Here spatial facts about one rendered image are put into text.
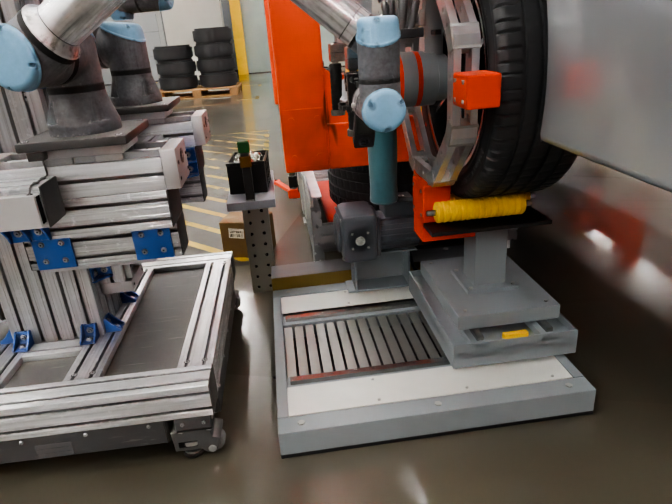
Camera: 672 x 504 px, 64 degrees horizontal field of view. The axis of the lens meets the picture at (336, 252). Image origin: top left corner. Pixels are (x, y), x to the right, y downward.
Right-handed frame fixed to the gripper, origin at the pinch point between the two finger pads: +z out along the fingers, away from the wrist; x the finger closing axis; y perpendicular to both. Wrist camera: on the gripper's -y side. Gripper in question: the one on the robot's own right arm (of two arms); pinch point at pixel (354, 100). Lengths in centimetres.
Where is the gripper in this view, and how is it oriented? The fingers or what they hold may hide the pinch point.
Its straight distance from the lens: 132.2
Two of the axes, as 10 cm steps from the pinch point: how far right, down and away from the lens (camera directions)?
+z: -1.3, -3.8, 9.2
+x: -9.9, 1.1, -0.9
